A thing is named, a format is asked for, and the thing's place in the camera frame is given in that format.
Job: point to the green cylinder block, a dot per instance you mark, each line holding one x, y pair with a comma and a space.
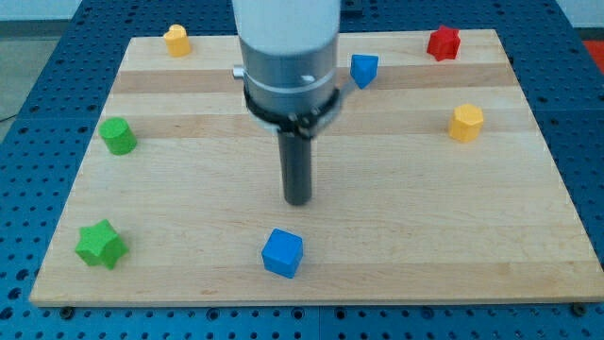
118, 136

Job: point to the blue triangular prism block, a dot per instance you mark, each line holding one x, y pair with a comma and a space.
364, 69

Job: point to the red star block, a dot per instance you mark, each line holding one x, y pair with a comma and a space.
444, 43

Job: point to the yellow heart block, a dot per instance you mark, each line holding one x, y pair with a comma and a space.
177, 41

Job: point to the blue cube block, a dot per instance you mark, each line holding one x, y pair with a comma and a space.
282, 253

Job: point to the light wooden board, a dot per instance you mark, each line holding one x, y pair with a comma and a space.
400, 212

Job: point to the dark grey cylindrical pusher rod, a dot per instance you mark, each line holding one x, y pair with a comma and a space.
295, 161

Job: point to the yellow hexagon block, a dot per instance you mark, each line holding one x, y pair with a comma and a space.
466, 123

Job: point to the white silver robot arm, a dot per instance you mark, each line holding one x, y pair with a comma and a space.
289, 52

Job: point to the green star block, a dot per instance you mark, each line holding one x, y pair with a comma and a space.
100, 244

